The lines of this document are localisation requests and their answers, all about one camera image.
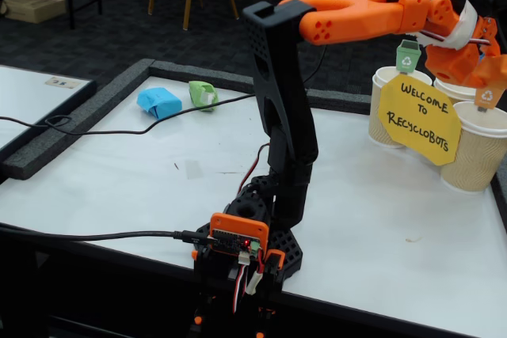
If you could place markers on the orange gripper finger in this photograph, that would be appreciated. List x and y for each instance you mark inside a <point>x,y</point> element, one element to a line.
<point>489,37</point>

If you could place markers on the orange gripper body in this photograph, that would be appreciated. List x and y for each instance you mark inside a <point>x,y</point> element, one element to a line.
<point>455,62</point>

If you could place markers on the black robot base with clamps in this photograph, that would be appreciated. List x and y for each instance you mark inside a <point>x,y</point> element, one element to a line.
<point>287,243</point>

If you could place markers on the orange and black robot arm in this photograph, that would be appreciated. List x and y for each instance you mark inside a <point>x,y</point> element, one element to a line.
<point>285,96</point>

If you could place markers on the paper cup with blue tag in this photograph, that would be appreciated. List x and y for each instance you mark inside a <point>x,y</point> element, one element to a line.
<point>451,90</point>

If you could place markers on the green recycling bin tag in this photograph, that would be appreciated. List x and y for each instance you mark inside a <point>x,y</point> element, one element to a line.
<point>408,57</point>

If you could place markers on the orange recycling bin tag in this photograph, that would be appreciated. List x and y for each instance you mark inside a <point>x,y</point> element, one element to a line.
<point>486,96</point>

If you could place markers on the yellow welcome sign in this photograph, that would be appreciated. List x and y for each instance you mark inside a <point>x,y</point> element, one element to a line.
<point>420,124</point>

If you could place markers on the paper cup with green tag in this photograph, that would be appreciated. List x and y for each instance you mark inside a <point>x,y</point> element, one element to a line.
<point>376,116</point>

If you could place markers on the paper cup with orange tag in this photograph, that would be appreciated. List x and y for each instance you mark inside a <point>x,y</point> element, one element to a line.
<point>475,156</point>

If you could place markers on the short black foam strip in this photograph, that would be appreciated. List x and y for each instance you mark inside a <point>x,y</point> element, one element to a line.
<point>336,100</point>

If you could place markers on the green paper ball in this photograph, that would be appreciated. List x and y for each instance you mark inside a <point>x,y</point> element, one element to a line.
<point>202,94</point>

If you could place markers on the orange controller board housing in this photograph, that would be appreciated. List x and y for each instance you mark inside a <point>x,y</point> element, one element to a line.
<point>237,231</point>

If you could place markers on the long black foam strip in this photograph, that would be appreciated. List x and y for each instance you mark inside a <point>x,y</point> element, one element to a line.
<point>178,69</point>
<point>79,116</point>

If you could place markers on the blue paper ball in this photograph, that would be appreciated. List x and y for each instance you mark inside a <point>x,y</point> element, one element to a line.
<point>158,102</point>

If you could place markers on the small paper label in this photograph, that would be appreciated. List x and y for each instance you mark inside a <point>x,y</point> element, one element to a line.
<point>63,82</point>

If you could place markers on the cardboard box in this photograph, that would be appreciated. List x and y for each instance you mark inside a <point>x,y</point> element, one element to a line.
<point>33,7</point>

